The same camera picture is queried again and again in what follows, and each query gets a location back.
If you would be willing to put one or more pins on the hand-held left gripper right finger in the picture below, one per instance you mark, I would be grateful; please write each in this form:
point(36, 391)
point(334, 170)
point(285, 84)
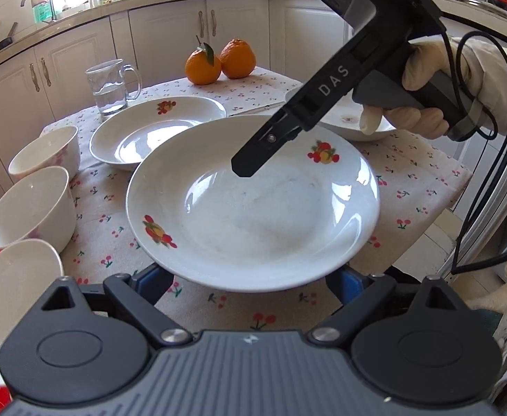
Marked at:
point(348, 281)

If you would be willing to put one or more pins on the white appliance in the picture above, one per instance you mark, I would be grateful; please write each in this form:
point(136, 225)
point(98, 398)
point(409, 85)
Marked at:
point(496, 208)

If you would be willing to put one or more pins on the person's right hand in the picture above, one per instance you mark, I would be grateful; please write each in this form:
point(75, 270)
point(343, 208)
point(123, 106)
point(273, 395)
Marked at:
point(435, 58)

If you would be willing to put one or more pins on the orange with green leaf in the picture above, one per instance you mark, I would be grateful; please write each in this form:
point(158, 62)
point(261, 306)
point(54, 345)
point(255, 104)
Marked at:
point(201, 69)

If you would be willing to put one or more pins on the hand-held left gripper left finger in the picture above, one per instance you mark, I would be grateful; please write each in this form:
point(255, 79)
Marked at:
point(149, 279)

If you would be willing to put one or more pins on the large white fruit-print plate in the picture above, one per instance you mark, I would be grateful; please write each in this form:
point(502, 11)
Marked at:
point(257, 225)

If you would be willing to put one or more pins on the white floral bowl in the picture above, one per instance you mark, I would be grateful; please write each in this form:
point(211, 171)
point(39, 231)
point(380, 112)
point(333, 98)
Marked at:
point(10, 294)
point(32, 212)
point(58, 156)

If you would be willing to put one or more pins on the clear glass mug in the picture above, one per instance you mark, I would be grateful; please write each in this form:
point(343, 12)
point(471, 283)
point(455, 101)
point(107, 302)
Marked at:
point(106, 91)

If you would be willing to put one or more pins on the person's right forearm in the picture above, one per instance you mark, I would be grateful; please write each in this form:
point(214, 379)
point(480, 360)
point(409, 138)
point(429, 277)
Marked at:
point(504, 78)

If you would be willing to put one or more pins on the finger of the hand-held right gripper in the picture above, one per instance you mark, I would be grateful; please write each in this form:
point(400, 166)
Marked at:
point(257, 149)

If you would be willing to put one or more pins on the white kitchen cabinets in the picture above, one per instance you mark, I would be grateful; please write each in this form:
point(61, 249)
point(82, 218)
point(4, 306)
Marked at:
point(162, 39)

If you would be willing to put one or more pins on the cherry-print tablecloth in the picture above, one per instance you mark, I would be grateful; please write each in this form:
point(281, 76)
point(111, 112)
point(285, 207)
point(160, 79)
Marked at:
point(106, 208)

